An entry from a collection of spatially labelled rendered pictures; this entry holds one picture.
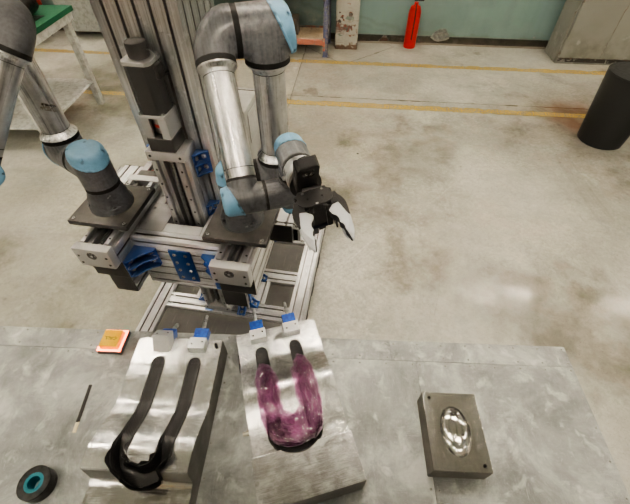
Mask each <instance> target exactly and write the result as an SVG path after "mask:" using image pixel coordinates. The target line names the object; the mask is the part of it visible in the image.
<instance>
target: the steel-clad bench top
mask: <svg viewBox="0 0 630 504"><path fill-rule="evenodd" d="M130 332H131V335H130V337H129V340H128V342H127V344H126V347H125V349H124V352H123V354H122V355H117V354H98V353H97V351H96V350H97V348H98V345H99V343H100V341H101V339H102V337H103V335H104V333H105V330H97V329H70V328H43V327H16V326H0V504H82V502H83V499H84V497H85V494H86V491H87V489H88V486H89V481H90V477H89V476H88V475H87V474H85V473H84V472H83V471H82V470H81V469H80V465H81V463H82V460H83V457H84V454H85V452H86V449H87V447H88V445H89V443H90V441H91V439H92V438H93V436H94V435H95V433H96V432H97V430H98V429H99V427H100V426H101V425H102V423H103V422H104V421H105V419H106V418H107V417H108V415H109V414H110V412H111V411H112V409H113V407H114V406H115V404H116V402H117V399H118V397H119V394H120V391H121V389H122V386H123V383H124V380H125V377H126V375H127V372H128V369H129V367H130V363H131V360H132V358H133V355H134V353H135V350H136V348H137V345H138V342H139V340H140V337H152V335H153V334H154V333H155V332H149V331H130ZM236 336H238V335H231V334H210V338H209V340H223V342H224V345H225V347H226V350H227V353H228V355H227V360H226V364H225V369H224V374H223V378H222V383H221V388H220V392H219V397H218V402H217V407H216V411H215V416H214V421H213V425H212V430H211V435H210V439H209V444H208V449H207V453H206V458H205V463H204V468H203V472H202V477H201V482H200V486H199V491H198V496H197V500H196V504H257V496H256V489H255V482H254V474H253V467H252V460H251V459H252V458H253V457H252V450H251V442H250V436H244V437H243V432H246V431H247V430H249V429H248V423H247V417H246V410H245V404H244V397H243V389H242V376H241V373H240V371H239V362H238V355H239V351H238V344H237V337H236ZM320 340H321V344H322V347H323V350H324V352H325V354H326V357H327V359H328V361H329V364H330V366H331V369H332V372H333V375H334V379H335V383H336V386H337V390H338V394H339V398H340V401H341V405H342V409H343V412H344V416H345V419H346V423H347V426H348V429H349V430H351V431H352V434H353V438H354V441H355V444H356V447H357V451H358V454H359V457H360V460H361V463H362V467H363V470H364V473H365V476H366V482H365V485H364V487H363V489H361V490H358V491H355V492H352V493H349V494H345V495H342V496H339V497H336V498H333V499H330V500H326V501H323V502H320V503H317V504H630V496H629V494H628V492H627V489H626V487H625V485H624V483H623V480H622V478H621V476H620V474H619V471H618V469H617V467H616V464H615V462H614V460H613V458H612V455H611V453H610V451H609V449H608V446H607V444H606V442H605V439H604V437H603V435H602V433H601V430H600V428H599V426H598V424H597V421H596V419H595V417H594V414H593V412H592V410H591V408H590V405H589V403H588V401H587V399H586V396H585V394H584V392H583V389H582V387H581V385H580V383H579V380H578V378H577V376H576V374H575V371H574V369H573V367H572V365H571V362H570V360H569V358H568V355H567V353H566V351H565V349H564V347H552V346H526V345H499V344H472V343H445V342H418V341H392V340H365V339H338V338H320ZM389 344H390V345H389ZM390 354H391V355H390ZM417 372H418V373H417ZM91 384H92V387H91V390H90V393H89V396H88V399H87V402H86V405H85V408H84V411H83V414H82V416H81V419H80V422H79V425H78V428H77V431H76V433H72V431H73V429H74V426H75V423H76V420H77V417H78V414H79V412H80V409H81V406H82V403H83V400H84V397H85V395H86V392H87V389H88V386H89V385H91ZM422 392H433V393H457V394H474V395H475V399H476V403H477V407H478V411H479V415H480V419H481V423H482V428H483V432H484V436H485V440H486V444H487V448H488V452H489V456H490V460H491V465H492V469H493V473H494V474H492V475H490V476H489V477H487V478H486V479H466V478H445V477H428V476H427V469H426V462H425V455H424V447H423V440H422V433H421V426H420V419H419V412H418V404H417V400H418V398H419V397H420V395H421V393H422ZM38 465H45V466H47V467H50V468H52V469H54V470H55V471H56V473H57V477H58V479H57V484H56V486H55V488H54V490H53V491H52V493H51V494H50V495H49V496H48V497H47V498H46V499H44V500H43V501H41V502H38V503H28V502H25V501H22V500H20V499H19V498H18V497H17V495H16V487H17V484H18V482H19V480H20V478H21V477H22V476H23V474H24V473H25V472H27V471H28V470H29V469H31V468H32V467H34V466H38ZM435 494H436V495H435Z"/></svg>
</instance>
